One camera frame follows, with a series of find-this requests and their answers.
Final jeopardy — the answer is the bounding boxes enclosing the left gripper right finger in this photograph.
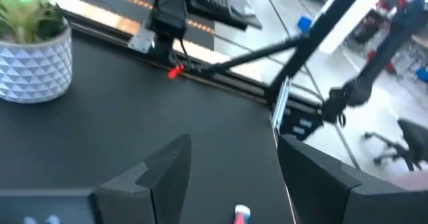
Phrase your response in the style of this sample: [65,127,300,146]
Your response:
[276,134,401,224]

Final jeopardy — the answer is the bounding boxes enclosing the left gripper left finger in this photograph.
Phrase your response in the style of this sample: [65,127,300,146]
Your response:
[93,133,193,224]

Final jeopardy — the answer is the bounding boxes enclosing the blue bottle red capsules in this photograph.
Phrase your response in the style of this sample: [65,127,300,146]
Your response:
[233,204,251,224]

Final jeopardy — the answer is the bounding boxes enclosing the black control box white labels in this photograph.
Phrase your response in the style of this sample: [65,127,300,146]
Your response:
[277,105,324,142]

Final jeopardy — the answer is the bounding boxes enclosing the black table mat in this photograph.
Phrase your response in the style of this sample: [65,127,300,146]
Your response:
[0,29,295,224]

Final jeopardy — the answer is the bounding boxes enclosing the black office chair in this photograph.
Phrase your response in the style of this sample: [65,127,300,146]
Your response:
[363,118,428,172]

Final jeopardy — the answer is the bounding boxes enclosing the black desk leg with caster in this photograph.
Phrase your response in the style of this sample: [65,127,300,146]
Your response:
[320,0,428,126]

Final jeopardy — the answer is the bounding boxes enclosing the small blue box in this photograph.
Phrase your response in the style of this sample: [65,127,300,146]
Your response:
[296,15,314,33]

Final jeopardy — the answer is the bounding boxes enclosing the succulent in white patterned pot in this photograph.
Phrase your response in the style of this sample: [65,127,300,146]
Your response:
[0,0,74,104]

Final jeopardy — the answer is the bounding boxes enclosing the black floor mat orange stripes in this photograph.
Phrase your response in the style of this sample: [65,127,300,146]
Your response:
[80,0,217,49]

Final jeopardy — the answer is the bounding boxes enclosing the red cable connector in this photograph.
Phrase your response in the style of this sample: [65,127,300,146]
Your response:
[167,63,185,80]

